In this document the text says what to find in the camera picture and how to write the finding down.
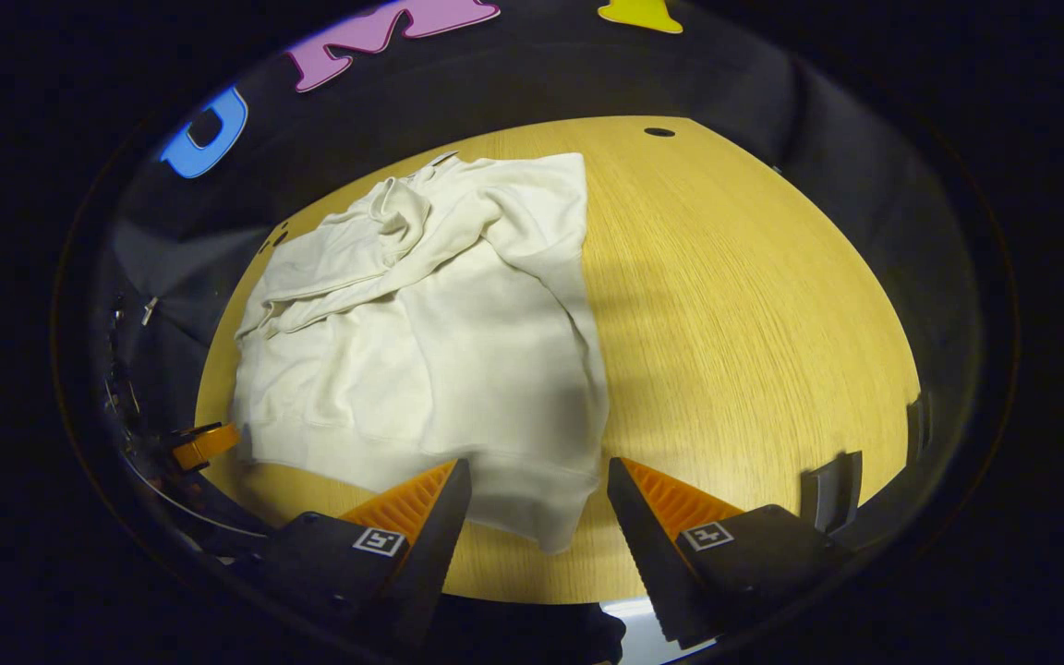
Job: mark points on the small silver cloth clip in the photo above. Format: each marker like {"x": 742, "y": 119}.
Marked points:
{"x": 150, "y": 310}

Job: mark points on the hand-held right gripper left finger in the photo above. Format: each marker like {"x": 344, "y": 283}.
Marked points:
{"x": 430, "y": 554}

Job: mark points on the dark grey table clamp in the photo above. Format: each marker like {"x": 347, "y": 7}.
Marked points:
{"x": 918, "y": 427}
{"x": 832, "y": 489}

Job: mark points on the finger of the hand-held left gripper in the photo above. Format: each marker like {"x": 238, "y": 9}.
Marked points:
{"x": 204, "y": 446}

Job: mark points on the white sweatshirt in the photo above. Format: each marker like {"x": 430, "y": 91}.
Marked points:
{"x": 458, "y": 351}

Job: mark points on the black backdrop cloth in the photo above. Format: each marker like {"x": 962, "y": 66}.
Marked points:
{"x": 541, "y": 83}

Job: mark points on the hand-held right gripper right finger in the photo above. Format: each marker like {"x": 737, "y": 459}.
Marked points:
{"x": 647, "y": 554}

